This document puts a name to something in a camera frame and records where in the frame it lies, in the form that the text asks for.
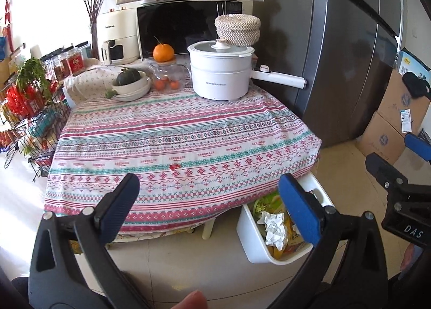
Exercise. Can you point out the white bowl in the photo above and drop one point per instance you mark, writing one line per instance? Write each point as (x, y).
(133, 88)

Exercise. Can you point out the white tissue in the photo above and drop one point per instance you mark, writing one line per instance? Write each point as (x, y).
(272, 228)

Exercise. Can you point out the white dish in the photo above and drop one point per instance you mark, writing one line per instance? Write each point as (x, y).
(134, 97)

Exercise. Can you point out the blue printed box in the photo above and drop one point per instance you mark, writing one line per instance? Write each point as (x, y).
(409, 64)

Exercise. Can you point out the red snack jar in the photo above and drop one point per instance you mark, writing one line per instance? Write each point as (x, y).
(72, 63)

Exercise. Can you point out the dark grey refrigerator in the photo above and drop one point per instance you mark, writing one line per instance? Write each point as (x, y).
(330, 42)

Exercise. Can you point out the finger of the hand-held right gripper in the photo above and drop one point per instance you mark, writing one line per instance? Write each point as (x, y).
(384, 169)
(419, 147)

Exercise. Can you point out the small orange fruit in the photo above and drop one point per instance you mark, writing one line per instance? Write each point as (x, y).
(174, 84)
(159, 84)

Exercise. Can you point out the black microwave oven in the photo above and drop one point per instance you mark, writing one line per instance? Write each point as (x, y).
(181, 26)

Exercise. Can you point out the white dotted cloth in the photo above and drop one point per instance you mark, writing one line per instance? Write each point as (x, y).
(87, 81)

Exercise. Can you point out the cream air fryer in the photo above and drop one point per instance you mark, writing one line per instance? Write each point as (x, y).
(118, 29)

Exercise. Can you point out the red hanging decoration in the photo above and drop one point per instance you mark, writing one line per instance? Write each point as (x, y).
(9, 9)

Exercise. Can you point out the white electric cooking pot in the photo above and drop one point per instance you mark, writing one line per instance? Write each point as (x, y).
(219, 76)

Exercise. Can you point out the green squash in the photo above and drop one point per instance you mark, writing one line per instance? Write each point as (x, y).
(127, 76)

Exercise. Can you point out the large orange fruit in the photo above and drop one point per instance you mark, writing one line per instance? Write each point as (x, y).
(164, 53)

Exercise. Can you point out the green leafy plant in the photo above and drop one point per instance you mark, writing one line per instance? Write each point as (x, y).
(32, 73)

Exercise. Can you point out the white table leg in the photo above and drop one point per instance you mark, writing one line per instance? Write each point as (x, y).
(208, 228)

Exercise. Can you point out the person's left hand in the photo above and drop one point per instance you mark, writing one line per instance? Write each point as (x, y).
(190, 300)

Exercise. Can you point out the stack of red packets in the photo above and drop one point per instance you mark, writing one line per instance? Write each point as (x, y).
(23, 103)

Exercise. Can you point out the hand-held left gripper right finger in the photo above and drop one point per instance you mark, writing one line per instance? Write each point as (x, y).
(299, 209)

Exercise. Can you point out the yellow snack packet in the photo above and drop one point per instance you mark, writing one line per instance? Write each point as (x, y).
(276, 252)

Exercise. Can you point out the white plastic bin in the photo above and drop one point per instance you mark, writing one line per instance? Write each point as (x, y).
(256, 245)

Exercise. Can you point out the glass jar with tomatoes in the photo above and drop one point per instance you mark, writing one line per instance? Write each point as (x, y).
(168, 71)

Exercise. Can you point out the patterned striped tablecloth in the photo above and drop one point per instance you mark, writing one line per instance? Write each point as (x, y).
(175, 133)

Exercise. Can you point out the black fabric pouch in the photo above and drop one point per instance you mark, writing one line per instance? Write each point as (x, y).
(416, 85)

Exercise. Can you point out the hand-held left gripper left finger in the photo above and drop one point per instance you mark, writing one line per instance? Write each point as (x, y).
(119, 208)

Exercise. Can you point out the green snack packet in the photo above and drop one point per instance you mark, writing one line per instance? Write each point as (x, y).
(262, 206)

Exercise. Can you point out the dried branches bundle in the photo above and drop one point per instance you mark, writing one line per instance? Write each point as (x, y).
(93, 26)

